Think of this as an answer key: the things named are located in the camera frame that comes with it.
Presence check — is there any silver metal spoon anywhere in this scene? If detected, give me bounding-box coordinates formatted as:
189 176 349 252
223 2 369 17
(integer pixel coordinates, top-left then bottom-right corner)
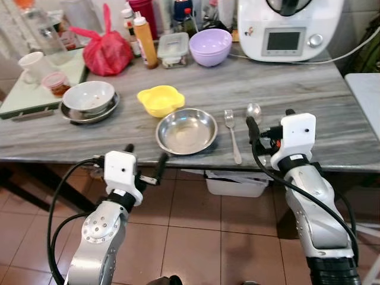
246 103 263 125

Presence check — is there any silver metal fork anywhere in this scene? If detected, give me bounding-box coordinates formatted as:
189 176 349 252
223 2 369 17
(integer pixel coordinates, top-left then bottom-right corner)
224 110 243 165

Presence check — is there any empty stainless steel plate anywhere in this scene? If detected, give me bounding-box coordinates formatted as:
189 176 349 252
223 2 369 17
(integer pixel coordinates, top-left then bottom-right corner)
156 108 219 156

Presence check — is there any yellow flower-shaped bowl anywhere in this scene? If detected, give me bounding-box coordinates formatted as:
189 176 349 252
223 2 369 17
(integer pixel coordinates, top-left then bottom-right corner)
137 85 185 118

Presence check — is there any white plastic bin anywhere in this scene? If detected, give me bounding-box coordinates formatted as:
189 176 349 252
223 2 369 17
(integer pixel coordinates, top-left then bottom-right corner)
205 170 271 198

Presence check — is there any white ceramic bowl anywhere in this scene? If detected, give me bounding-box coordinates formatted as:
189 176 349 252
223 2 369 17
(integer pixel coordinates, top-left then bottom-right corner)
62 81 115 115

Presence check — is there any white side table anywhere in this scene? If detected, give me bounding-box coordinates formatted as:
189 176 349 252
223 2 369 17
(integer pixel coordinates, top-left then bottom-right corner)
346 72 380 285

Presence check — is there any purple plastic bowl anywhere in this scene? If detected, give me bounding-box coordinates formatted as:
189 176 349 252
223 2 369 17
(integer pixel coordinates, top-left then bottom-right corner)
189 28 233 67

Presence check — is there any white kitchen cooking machine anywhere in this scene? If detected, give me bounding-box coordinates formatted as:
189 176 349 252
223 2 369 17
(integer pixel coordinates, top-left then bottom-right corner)
237 0 345 63

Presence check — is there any small pink-lidded chili jar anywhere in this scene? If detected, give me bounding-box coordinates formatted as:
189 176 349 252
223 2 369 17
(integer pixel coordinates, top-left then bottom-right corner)
42 72 72 97

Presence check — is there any red knotted plastic bag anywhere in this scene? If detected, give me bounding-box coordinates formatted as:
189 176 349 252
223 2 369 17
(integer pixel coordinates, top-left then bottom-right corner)
69 4 134 77

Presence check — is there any dark green backpack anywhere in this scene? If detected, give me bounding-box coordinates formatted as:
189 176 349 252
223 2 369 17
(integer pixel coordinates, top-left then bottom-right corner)
350 18 380 75

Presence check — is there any black left robot foot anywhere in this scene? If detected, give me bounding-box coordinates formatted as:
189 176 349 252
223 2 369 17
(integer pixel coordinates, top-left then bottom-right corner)
145 274 185 285

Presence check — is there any orange sauce squeeze bottle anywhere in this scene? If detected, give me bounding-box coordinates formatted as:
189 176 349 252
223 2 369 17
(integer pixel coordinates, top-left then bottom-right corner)
132 12 159 69

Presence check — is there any clear lidded food container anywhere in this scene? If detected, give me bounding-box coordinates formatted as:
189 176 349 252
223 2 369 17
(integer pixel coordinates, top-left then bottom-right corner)
157 32 191 68

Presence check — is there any pale green cutting board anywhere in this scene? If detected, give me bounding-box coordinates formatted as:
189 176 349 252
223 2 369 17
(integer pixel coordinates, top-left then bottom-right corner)
0 47 90 119

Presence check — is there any dark bottle with red cap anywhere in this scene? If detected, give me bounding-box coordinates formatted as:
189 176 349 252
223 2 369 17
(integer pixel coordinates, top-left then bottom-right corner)
183 7 200 36

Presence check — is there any white bottle with red cap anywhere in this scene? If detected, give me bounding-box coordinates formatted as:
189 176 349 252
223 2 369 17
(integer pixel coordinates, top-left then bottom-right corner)
122 7 140 57

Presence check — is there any white ceramic mug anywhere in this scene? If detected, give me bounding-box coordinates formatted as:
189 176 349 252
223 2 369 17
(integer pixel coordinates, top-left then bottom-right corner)
18 52 54 86

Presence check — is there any dark blue jar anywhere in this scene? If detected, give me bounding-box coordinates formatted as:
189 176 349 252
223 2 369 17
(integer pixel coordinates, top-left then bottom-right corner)
172 0 197 30

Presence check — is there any dark red canister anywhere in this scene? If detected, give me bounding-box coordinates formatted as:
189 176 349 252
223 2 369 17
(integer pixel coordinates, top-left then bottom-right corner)
128 0 159 39

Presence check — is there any clear bottle with orange cap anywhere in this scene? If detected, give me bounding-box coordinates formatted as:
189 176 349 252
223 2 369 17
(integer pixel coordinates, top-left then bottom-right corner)
21 0 69 66

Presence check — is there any clear glass jar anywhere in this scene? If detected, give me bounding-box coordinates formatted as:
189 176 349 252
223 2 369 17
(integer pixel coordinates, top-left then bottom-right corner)
59 0 99 33

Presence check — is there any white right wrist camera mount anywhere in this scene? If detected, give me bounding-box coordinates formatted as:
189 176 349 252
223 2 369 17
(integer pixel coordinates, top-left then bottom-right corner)
270 113 316 171

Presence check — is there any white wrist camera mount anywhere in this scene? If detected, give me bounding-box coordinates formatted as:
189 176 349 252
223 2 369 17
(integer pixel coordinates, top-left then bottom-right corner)
103 151 145 206
270 113 316 171

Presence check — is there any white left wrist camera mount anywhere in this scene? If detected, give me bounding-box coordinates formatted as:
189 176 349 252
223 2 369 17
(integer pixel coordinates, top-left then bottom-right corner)
103 151 145 206

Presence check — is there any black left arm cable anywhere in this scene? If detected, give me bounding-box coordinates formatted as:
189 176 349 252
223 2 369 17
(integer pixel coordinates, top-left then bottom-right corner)
46 157 105 285

